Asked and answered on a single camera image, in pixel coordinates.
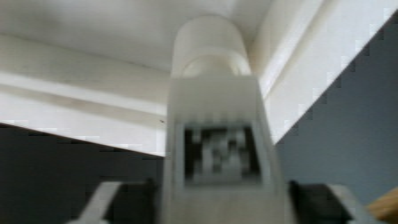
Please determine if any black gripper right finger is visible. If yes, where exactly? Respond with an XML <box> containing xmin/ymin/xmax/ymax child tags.
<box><xmin>286</xmin><ymin>181</ymin><xmax>380</xmax><ymax>224</ymax></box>

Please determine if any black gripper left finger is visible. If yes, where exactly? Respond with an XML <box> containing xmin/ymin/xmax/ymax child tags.
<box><xmin>65</xmin><ymin>179</ymin><xmax>160</xmax><ymax>224</ymax></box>

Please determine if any white square table top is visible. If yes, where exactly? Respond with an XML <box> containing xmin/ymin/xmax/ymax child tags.
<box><xmin>0</xmin><ymin>0</ymin><xmax>398</xmax><ymax>155</ymax></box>

